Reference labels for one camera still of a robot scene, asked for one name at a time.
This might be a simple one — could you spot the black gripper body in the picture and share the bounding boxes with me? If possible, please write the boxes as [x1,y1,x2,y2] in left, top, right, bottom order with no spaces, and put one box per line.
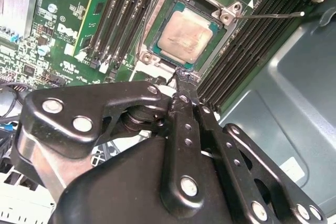
[49,137,247,224]

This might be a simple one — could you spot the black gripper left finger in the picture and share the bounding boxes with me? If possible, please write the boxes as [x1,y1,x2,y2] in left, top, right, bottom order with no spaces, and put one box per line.
[10,69,208,217]

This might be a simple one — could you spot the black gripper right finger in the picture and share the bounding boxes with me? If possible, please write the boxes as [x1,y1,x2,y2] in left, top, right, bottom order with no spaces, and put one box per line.
[183,76,328,224]

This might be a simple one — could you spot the metal wire locking lever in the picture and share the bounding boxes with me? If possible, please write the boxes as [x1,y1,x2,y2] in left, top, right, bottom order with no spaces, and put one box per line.
[235,11,306,20]
[135,0,161,57]

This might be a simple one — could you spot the silver topped CPU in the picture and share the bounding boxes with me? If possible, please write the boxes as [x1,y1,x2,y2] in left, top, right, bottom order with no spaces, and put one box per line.
[156,7,220,65]

